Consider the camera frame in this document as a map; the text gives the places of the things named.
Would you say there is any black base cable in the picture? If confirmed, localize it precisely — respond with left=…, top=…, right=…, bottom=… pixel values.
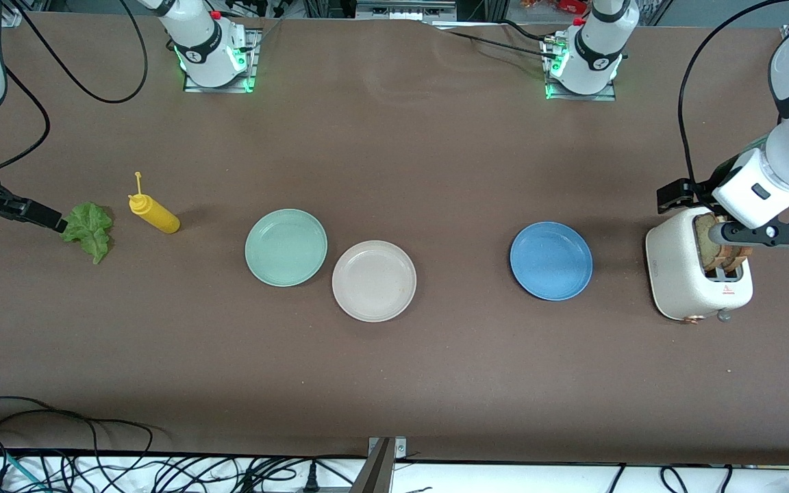
left=444, top=29, right=560, bottom=62
left=484, top=19, right=554, bottom=43

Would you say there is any green round plate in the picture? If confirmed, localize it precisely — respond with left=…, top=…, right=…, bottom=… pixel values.
left=245, top=208, right=329, bottom=288

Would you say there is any yellow squeeze bottle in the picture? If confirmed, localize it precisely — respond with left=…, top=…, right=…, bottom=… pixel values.
left=127, top=171, right=181, bottom=235

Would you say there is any green lettuce leaf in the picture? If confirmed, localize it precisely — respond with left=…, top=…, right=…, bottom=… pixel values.
left=60, top=202, right=114, bottom=265

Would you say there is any white lower bench ledge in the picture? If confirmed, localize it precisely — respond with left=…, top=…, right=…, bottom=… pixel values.
left=0, top=448, right=789, bottom=493

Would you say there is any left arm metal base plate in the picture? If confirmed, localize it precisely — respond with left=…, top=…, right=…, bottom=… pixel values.
left=544, top=79, right=618, bottom=102

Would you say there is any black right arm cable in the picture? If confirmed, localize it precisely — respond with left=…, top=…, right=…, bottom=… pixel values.
left=0, top=0, right=149, bottom=172

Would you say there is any white two-slot toaster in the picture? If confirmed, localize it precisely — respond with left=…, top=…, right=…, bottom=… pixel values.
left=644, top=205, right=755, bottom=324

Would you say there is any aluminium frame with sockets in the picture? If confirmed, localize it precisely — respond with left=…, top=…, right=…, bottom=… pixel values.
left=302, top=0, right=508, bottom=23

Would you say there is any beige round plate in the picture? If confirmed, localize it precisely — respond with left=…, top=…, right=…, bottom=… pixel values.
left=331, top=240, right=418, bottom=323

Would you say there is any red orange packet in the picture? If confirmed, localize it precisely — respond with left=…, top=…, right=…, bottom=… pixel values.
left=521, top=0, right=590, bottom=16

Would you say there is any dark metal mount post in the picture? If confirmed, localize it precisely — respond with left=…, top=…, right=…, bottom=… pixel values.
left=350, top=438, right=395, bottom=493

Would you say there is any blue round plate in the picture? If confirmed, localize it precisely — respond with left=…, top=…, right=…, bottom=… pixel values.
left=510, top=220, right=594, bottom=302

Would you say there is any teal cable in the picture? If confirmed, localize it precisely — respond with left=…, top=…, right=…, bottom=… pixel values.
left=0, top=445, right=49, bottom=492

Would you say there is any silver angle bracket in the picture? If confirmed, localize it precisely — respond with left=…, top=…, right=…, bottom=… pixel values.
left=367, top=436, right=408, bottom=461

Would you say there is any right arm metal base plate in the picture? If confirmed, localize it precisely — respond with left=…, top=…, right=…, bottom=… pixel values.
left=182, top=27, right=260, bottom=94

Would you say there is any brown bread slice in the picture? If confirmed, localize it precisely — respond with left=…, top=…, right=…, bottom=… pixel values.
left=722, top=243, right=755, bottom=269
left=696, top=212, right=731, bottom=272

